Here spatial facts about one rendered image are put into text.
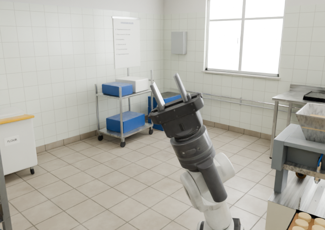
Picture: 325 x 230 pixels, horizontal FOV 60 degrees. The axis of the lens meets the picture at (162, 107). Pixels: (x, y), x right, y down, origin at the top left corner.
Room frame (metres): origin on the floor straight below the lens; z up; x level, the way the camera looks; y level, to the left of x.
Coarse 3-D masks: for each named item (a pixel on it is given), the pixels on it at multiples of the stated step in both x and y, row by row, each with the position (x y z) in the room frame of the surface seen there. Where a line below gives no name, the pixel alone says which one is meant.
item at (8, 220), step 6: (0, 156) 1.14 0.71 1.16; (0, 162) 1.14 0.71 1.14; (0, 168) 1.14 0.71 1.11; (0, 174) 1.13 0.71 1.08; (0, 180) 1.13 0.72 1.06; (0, 186) 1.13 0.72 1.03; (0, 192) 1.12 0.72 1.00; (6, 192) 1.14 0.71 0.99; (0, 198) 1.12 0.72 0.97; (6, 198) 1.14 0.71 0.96; (0, 204) 1.12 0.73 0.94; (6, 204) 1.14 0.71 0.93; (0, 210) 1.13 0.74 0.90; (6, 210) 1.13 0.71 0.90; (6, 216) 1.13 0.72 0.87; (6, 222) 1.13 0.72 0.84; (6, 228) 1.12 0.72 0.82
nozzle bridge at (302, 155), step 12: (288, 132) 1.42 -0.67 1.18; (300, 132) 1.42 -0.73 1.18; (276, 144) 1.31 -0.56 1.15; (288, 144) 1.27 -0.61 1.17; (300, 144) 1.24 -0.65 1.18; (312, 144) 1.24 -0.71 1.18; (324, 144) 1.24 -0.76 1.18; (276, 156) 1.30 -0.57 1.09; (288, 156) 1.35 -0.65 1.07; (300, 156) 1.31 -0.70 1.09; (312, 156) 1.28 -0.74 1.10; (324, 156) 1.25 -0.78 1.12; (276, 168) 1.30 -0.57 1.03; (288, 168) 1.30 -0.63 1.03; (300, 168) 1.27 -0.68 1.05; (312, 168) 1.26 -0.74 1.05; (324, 168) 1.25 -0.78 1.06; (276, 180) 1.39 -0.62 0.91
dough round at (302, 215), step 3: (300, 213) 1.08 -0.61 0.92; (303, 213) 1.08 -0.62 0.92; (306, 213) 1.08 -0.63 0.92; (300, 216) 1.06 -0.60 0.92; (303, 216) 1.06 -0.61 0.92; (306, 216) 1.06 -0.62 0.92; (309, 216) 1.06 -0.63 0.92; (303, 219) 1.05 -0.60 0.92; (306, 219) 1.04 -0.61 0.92; (309, 219) 1.04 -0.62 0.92
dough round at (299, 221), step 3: (297, 219) 1.04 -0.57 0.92; (300, 219) 1.04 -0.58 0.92; (297, 222) 1.02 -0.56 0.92; (300, 222) 1.02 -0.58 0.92; (303, 222) 1.02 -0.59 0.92; (306, 222) 1.02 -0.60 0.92; (297, 225) 1.01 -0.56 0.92; (300, 225) 1.00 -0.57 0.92; (303, 225) 1.00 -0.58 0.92; (306, 225) 1.00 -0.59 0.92; (303, 228) 1.00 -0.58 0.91; (306, 228) 1.00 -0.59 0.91
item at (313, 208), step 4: (324, 180) 1.42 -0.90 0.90; (320, 184) 1.37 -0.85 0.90; (324, 184) 1.37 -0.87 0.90; (320, 188) 1.33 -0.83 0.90; (324, 188) 1.33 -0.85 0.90; (316, 192) 1.29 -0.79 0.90; (320, 192) 1.29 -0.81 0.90; (324, 192) 1.36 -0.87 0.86; (316, 196) 1.25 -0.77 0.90; (320, 196) 1.25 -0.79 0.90; (312, 200) 1.22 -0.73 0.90; (316, 200) 1.22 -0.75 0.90; (320, 200) 1.25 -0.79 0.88; (312, 204) 1.18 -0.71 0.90; (316, 204) 1.18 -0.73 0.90; (312, 208) 1.15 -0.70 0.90; (316, 208) 1.15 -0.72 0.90; (308, 212) 1.12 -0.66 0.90; (312, 212) 1.12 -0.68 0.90; (316, 212) 1.18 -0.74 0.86
